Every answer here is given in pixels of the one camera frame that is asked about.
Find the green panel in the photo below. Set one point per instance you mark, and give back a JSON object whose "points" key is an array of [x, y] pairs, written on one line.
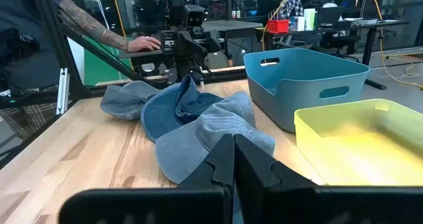
{"points": [[99, 72]]}

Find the paper stack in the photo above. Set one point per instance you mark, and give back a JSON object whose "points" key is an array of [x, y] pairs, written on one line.
{"points": [[365, 21]]}

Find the teal plastic bin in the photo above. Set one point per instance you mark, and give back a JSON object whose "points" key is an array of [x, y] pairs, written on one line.
{"points": [[297, 101]]}

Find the light grey denim cap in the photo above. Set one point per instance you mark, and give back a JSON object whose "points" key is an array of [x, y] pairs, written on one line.
{"points": [[185, 151]]}

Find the person's forearm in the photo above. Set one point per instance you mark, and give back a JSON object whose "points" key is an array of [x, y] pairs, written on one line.
{"points": [[89, 24]]}

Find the silver aluminium extrusion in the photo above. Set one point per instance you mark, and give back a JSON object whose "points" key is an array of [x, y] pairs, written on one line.
{"points": [[62, 92]]}

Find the yellow translucent plastic bin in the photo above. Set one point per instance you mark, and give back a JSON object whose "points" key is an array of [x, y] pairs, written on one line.
{"points": [[357, 151]]}

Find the black office chair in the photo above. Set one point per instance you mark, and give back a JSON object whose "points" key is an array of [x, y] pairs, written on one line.
{"points": [[333, 40]]}

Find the black desk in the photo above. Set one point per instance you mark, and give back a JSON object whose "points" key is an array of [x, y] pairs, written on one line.
{"points": [[367, 45]]}

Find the grey table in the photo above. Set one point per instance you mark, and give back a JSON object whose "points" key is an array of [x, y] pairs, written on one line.
{"points": [[231, 25]]}

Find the red box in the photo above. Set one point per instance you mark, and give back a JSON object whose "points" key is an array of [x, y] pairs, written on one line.
{"points": [[278, 26]]}

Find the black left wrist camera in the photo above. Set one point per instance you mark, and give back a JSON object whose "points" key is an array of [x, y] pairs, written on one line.
{"points": [[194, 16]]}

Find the pale green box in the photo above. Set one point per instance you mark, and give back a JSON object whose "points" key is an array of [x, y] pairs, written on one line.
{"points": [[309, 19]]}

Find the dark navy denim cap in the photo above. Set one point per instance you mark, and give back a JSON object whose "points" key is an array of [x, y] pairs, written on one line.
{"points": [[162, 115]]}

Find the dark laptop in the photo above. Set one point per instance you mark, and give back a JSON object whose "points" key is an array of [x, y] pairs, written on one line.
{"points": [[330, 15]]}

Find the white box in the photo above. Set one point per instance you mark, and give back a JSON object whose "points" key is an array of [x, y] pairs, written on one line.
{"points": [[297, 23]]}

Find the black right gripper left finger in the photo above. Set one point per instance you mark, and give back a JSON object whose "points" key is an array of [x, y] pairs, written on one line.
{"points": [[198, 204]]}

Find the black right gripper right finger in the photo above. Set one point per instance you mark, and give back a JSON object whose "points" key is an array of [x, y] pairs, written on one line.
{"points": [[297, 204]]}

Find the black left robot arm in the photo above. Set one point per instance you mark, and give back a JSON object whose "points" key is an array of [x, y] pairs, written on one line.
{"points": [[195, 62]]}

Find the person's hand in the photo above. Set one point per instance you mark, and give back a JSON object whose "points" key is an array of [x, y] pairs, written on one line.
{"points": [[143, 44]]}

